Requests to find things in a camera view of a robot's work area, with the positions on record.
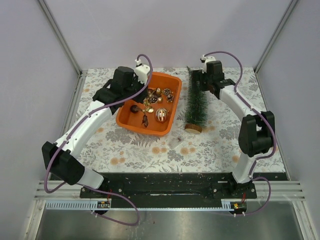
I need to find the small green christmas tree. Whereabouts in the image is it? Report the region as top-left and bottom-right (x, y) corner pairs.
(184, 67), (208, 134)

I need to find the orange plastic bin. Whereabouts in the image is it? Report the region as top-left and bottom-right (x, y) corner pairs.
(116, 72), (182, 137)

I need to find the clear plastic light piece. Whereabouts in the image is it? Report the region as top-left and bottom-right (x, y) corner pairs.
(168, 136), (183, 149)

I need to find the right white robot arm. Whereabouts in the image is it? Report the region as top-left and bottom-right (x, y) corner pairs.
(191, 57), (276, 198)

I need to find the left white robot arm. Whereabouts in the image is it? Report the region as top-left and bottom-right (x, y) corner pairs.
(41, 64), (153, 198)

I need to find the gold pine cone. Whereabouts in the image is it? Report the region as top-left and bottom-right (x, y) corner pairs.
(162, 88), (174, 103)

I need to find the large striped gold bauble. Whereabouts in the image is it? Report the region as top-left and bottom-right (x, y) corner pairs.
(155, 107), (170, 123)

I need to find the dark brown bauble lower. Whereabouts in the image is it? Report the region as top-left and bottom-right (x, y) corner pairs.
(130, 104), (141, 114)

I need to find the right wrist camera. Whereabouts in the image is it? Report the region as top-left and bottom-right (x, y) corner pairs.
(200, 55), (217, 74)

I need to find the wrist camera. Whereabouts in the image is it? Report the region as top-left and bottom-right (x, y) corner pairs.
(134, 59), (152, 85)
(200, 55), (217, 74)

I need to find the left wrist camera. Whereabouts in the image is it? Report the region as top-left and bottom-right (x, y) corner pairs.
(134, 59), (152, 85)

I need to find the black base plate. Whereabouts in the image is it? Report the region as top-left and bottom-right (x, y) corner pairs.
(79, 171), (287, 208)

